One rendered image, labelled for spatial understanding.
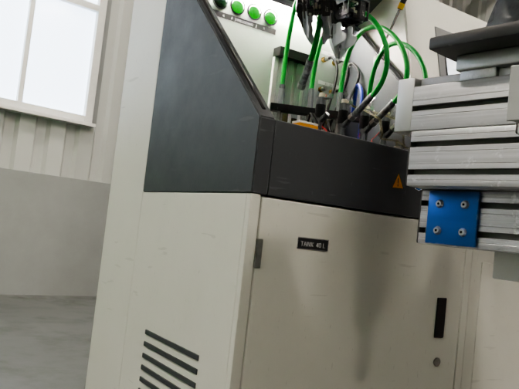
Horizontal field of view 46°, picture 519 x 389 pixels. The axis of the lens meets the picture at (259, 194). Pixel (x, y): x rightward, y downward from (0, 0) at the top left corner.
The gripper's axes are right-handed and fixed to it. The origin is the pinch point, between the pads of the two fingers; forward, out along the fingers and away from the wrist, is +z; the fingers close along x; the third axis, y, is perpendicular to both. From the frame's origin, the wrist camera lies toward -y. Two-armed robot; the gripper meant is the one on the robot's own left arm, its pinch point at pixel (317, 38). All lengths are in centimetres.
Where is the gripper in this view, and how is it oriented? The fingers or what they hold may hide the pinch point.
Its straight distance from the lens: 156.0
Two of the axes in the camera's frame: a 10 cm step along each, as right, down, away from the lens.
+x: 9.9, -1.2, -0.4
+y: 0.5, 6.4, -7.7
